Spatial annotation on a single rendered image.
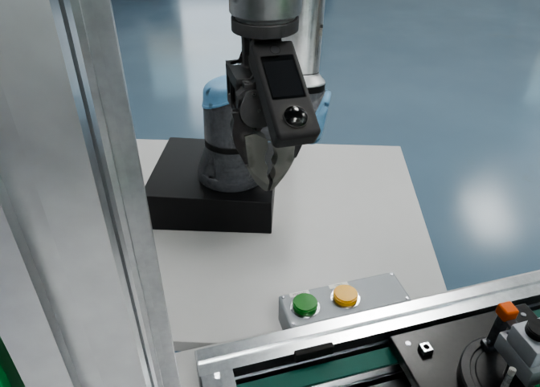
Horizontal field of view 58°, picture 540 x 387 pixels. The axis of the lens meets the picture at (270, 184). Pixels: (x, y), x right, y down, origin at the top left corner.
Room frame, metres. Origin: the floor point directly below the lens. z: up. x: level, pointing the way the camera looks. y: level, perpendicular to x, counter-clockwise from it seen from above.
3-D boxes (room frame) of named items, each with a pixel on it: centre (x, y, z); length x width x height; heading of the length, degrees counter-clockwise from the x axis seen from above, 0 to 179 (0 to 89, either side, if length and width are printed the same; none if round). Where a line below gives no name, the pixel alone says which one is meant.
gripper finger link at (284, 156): (0.52, -0.01, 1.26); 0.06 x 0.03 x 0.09; 16
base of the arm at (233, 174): (0.94, 0.09, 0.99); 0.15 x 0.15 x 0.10
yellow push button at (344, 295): (0.55, -0.12, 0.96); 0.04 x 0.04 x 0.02
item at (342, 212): (0.89, 0.09, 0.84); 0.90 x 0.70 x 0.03; 87
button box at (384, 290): (0.55, -0.12, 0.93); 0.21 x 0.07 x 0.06; 106
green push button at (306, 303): (0.53, -0.06, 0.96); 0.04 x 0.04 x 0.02
